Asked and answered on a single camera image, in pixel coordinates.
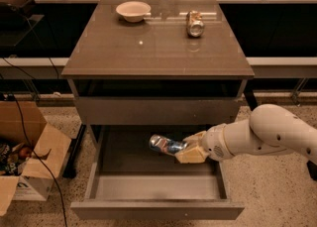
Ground open cardboard box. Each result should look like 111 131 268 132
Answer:
0 101 71 216

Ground black power adapter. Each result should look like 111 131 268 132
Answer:
307 161 317 181

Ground white ceramic bowl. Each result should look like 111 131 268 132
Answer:
116 1 151 23

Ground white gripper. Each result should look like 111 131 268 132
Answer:
175 124 232 164

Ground black cable on floor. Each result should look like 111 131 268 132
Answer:
0 56 69 227

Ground grey drawer cabinet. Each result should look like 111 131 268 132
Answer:
60 0 256 146

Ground closed grey top drawer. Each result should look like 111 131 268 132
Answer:
75 97 241 125

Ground open grey middle drawer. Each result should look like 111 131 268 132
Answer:
71 125 244 220

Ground black device on shelf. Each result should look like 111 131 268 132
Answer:
0 0 44 49

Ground items inside cardboard box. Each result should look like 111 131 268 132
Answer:
0 143 32 175

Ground silver blue redbull can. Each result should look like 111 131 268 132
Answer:
149 135 187 156

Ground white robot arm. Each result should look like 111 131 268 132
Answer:
175 104 317 164

